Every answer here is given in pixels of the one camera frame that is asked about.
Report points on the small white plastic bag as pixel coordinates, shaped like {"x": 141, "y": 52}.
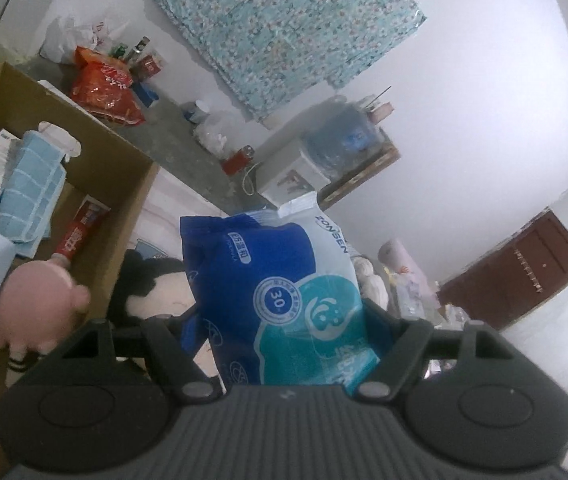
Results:
{"x": 216, "y": 132}

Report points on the blue water bottle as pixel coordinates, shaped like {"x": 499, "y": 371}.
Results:
{"x": 339, "y": 135}

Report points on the plush doll red dress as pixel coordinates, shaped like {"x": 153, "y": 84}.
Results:
{"x": 133, "y": 280}

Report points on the small green can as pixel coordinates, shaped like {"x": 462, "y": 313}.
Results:
{"x": 120, "y": 50}

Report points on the pink patterned roll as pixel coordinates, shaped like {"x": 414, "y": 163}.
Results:
{"x": 398, "y": 260}

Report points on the blue wipes packet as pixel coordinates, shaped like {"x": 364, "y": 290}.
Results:
{"x": 274, "y": 260}

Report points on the red toothpaste box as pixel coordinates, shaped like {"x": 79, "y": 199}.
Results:
{"x": 81, "y": 230}

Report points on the pink plush toy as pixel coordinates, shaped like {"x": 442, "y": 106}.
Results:
{"x": 33, "y": 305}

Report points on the small blue plastic box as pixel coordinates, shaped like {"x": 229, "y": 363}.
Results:
{"x": 146, "y": 95}

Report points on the red snack bag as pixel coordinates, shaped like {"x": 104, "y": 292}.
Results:
{"x": 106, "y": 90}

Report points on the large white plastic bag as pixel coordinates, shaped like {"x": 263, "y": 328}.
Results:
{"x": 71, "y": 40}

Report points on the brown cardboard box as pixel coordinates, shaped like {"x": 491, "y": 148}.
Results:
{"x": 113, "y": 180}

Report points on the white knitted blanket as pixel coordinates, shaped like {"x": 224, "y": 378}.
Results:
{"x": 374, "y": 280}

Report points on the pile of plastic packets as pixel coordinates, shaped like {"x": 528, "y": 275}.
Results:
{"x": 424, "y": 305}

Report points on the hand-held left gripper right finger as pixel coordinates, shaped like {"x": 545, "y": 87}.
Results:
{"x": 394, "y": 340}

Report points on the small red box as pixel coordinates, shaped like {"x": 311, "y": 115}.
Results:
{"x": 148, "y": 65}

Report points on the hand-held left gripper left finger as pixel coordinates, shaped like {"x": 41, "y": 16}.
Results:
{"x": 163, "y": 340}

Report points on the blue face masks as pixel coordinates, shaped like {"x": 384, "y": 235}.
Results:
{"x": 33, "y": 185}

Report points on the red can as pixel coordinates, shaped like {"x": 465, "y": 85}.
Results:
{"x": 238, "y": 161}

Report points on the brown wooden door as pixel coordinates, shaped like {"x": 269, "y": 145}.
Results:
{"x": 514, "y": 270}

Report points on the floral wall cloth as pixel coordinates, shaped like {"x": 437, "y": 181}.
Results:
{"x": 274, "y": 25}

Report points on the white blue cup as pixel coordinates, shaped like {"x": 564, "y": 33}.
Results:
{"x": 196, "y": 112}

